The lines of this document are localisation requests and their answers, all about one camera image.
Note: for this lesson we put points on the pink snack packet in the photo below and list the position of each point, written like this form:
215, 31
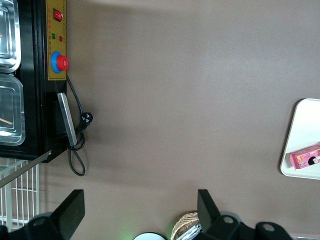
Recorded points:
306, 158

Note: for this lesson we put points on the beige plastic tray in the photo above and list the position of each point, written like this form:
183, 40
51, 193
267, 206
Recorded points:
305, 125

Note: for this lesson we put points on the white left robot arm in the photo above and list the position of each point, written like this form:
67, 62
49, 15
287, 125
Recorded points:
148, 237

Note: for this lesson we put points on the red rocker switch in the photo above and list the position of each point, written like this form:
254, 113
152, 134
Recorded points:
58, 15

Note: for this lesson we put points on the foil container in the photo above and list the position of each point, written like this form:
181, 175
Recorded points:
192, 232

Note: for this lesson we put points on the grey metal bar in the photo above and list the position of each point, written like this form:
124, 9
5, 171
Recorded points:
25, 167

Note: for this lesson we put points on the black food warmer appliance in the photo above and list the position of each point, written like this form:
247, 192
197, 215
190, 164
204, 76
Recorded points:
30, 75

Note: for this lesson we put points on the oval wicker basket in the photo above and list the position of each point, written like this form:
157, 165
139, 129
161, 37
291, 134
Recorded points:
183, 221

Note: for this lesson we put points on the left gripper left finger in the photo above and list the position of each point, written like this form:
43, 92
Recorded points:
67, 215

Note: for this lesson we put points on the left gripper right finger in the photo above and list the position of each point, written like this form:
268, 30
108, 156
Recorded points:
212, 220

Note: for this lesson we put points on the wooden skewer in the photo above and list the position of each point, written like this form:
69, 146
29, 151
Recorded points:
6, 121

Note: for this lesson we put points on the red and blue knob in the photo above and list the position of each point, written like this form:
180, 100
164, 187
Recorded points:
61, 62

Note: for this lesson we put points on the steel food pan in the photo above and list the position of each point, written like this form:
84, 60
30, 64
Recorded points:
20, 112
13, 37

